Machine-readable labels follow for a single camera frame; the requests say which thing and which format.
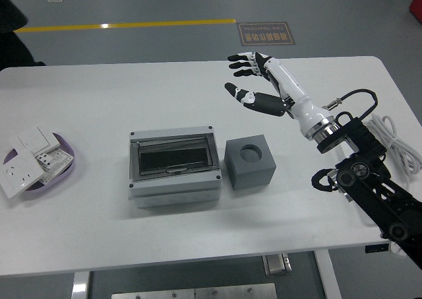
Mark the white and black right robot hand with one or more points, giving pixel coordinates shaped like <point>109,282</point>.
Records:
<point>296,91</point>

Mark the grey box with clear lid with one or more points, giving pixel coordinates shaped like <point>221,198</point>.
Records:
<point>174,188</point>

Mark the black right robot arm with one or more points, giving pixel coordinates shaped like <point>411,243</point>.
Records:
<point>379,193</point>

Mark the grey cube with round hole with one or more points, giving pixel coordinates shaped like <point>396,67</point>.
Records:
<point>250,178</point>

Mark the brown floor sign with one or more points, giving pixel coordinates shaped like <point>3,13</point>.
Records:
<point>265,34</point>

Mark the red object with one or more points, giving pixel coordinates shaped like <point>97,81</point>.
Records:
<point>416,3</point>

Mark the black table control panel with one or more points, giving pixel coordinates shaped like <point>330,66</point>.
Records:
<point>376,249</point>

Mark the white table leg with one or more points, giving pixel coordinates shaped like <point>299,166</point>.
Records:
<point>80,285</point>
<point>328,276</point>

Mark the white socket insert with holes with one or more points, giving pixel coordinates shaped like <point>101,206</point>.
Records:
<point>61,163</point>

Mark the purple oval tray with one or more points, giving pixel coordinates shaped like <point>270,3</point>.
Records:
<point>62,180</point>

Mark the small white socket module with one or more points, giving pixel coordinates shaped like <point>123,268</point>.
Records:
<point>45,160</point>

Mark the grey under-table bracket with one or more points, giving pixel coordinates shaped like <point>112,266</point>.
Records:
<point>277,264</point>

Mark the grey metal base plate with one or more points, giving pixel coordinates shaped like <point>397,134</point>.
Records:
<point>198,292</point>

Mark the white wall switch panel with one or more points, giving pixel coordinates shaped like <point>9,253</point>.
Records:
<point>34,139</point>

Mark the white wall socket panel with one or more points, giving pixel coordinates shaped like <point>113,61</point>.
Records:
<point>19,173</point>

